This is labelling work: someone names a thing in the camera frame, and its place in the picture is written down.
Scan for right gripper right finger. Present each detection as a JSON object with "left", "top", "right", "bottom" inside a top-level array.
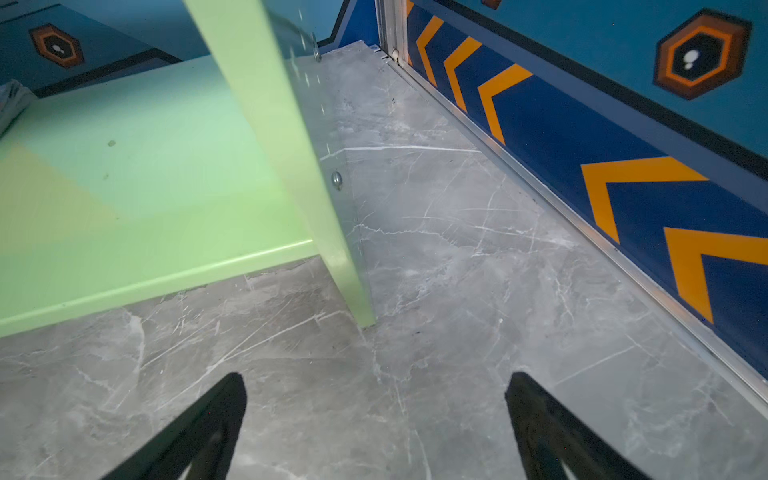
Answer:
[{"left": 505, "top": 371, "right": 648, "bottom": 479}]

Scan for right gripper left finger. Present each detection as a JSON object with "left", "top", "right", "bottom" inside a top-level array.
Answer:
[{"left": 105, "top": 372, "right": 247, "bottom": 479}]

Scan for colourful teal magazine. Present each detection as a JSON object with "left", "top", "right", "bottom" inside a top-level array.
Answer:
[{"left": 0, "top": 80, "right": 38, "bottom": 135}]

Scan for green wooden two-tier shelf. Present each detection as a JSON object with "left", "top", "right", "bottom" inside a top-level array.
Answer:
[{"left": 1, "top": 1, "right": 378, "bottom": 336}]

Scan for right aluminium corner post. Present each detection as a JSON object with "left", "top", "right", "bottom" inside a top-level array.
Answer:
[{"left": 375, "top": 0, "right": 408, "bottom": 65}]

